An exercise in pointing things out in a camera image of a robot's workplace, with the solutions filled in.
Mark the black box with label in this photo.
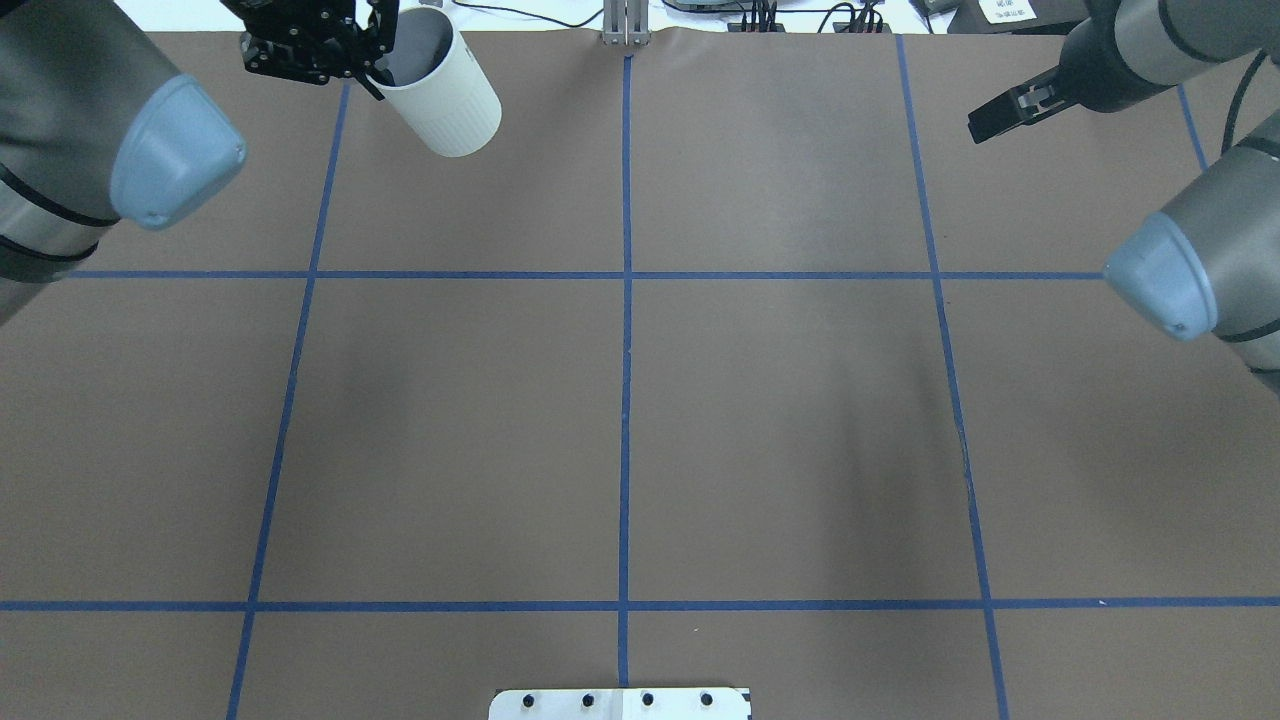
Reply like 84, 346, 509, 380
947, 1, 1089, 35

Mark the black braided right cable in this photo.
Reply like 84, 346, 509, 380
1220, 50, 1271, 156

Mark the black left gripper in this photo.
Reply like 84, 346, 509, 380
220, 1, 401, 101

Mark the black cables bundle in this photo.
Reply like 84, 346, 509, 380
452, 0, 893, 36

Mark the white cup with handle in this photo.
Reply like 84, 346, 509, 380
370, 5, 502, 158

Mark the grey metal post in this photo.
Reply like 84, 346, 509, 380
600, 0, 652, 47

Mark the white metal base plate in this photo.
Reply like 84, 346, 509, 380
488, 687, 753, 719

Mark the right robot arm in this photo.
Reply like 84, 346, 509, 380
968, 1, 1279, 392

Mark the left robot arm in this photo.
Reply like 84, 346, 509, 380
1, 1, 248, 320

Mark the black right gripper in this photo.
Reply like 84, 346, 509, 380
966, 15, 1151, 143

